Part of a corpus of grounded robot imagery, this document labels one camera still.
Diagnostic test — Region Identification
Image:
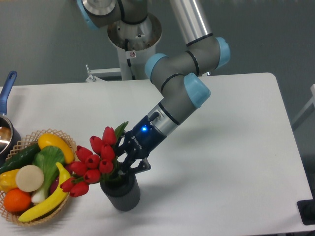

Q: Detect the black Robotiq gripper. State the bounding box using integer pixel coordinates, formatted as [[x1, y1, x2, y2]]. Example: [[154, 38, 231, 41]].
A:
[[114, 116, 166, 175]]

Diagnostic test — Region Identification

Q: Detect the red tulip bouquet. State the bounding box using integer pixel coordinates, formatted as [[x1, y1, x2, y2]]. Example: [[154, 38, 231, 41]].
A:
[[60, 121, 128, 197]]

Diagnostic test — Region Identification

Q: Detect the dark grey ribbed vase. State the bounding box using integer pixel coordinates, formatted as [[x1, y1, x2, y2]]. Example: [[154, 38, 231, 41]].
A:
[[100, 173, 141, 211]]

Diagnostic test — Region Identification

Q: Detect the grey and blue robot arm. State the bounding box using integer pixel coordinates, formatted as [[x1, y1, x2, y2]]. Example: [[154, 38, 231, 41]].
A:
[[77, 0, 230, 175]]

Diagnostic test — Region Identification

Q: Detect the dark red fruit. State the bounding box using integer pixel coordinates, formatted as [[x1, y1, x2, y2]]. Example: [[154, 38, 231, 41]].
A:
[[49, 164, 73, 195]]

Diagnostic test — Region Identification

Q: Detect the green bok choy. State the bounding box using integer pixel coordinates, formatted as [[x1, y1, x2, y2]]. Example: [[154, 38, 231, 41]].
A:
[[31, 146, 65, 205]]

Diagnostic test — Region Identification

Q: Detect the yellow lemon squash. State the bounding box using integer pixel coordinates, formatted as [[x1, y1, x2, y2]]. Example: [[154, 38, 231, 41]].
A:
[[37, 133, 74, 164]]

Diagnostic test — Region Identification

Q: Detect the yellow banana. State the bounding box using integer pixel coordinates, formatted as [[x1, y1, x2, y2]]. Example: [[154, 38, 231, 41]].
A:
[[18, 162, 70, 222]]

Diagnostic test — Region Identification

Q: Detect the beige round disc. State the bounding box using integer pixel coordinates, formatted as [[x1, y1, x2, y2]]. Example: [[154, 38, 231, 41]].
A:
[[15, 165, 44, 192]]

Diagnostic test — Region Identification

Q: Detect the green cucumber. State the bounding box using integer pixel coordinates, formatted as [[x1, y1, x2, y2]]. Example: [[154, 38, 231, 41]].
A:
[[0, 143, 40, 174]]

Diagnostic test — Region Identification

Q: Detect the orange fruit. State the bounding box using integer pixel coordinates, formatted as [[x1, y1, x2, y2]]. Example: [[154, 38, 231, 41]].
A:
[[3, 188, 31, 212]]

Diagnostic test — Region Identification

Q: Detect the yellow bell pepper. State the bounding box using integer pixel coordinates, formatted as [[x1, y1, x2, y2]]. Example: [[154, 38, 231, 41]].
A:
[[0, 169, 19, 192]]

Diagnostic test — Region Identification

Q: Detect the woven wicker basket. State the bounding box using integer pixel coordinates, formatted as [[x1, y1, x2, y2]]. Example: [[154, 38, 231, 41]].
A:
[[0, 128, 76, 227]]

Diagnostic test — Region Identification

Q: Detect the black device at table edge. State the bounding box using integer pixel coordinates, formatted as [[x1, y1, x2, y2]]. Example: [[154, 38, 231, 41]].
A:
[[297, 199, 315, 225]]

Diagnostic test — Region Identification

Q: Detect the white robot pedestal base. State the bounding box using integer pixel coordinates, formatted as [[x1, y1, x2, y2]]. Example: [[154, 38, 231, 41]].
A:
[[87, 13, 162, 82]]

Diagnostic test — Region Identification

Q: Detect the blue handled saucepan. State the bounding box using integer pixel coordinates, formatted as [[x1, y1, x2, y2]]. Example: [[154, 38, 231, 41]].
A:
[[0, 71, 21, 166]]

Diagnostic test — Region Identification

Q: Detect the white frame at right edge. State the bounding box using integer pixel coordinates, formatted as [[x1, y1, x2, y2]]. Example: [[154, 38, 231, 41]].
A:
[[291, 84, 315, 131]]

